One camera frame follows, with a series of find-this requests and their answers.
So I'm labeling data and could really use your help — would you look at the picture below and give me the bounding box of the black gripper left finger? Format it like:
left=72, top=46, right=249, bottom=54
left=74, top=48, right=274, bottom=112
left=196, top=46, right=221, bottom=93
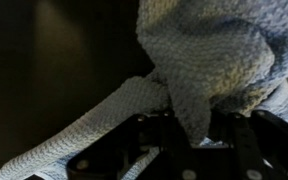
left=66, top=111, right=197, bottom=180

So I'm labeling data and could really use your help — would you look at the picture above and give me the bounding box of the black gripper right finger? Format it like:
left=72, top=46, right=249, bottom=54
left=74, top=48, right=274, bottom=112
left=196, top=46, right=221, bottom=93
left=207, top=110, right=288, bottom=180

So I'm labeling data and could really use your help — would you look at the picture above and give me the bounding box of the round black table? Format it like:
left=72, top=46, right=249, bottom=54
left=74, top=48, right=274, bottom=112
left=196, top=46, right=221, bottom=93
left=0, top=0, right=155, bottom=169

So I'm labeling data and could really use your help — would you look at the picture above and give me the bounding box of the blue towel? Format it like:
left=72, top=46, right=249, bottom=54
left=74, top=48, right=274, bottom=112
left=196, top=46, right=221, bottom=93
left=0, top=0, right=288, bottom=180

